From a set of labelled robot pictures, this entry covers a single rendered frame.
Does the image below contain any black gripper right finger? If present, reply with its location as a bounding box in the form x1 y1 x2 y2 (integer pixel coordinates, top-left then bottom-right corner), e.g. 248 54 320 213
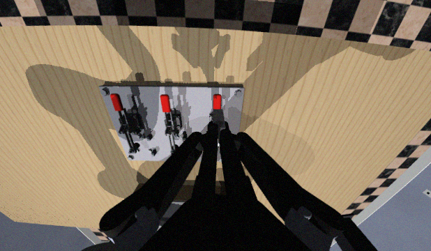
218 109 347 251

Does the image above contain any black toggle clamp with red handle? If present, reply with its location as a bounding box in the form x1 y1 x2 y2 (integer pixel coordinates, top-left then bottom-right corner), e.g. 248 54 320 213
160 94 182 154
110 93 142 154

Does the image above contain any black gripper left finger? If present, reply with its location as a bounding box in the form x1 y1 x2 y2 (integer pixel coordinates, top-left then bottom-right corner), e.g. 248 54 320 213
99 109 219 251

